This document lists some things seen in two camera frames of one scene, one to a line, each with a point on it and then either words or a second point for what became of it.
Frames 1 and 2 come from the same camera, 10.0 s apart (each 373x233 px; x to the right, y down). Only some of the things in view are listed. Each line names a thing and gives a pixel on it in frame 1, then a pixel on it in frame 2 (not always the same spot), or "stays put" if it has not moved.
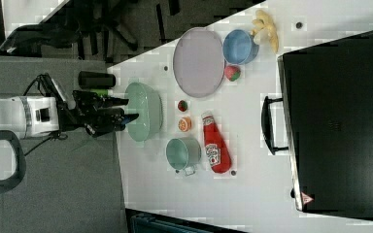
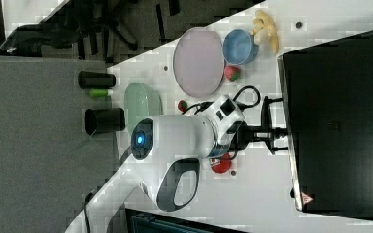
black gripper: x=95 y=115 -> x=243 y=134
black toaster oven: x=337 y=111 stays put
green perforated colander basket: x=144 y=101 stays put
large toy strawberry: x=232 y=73 stays put
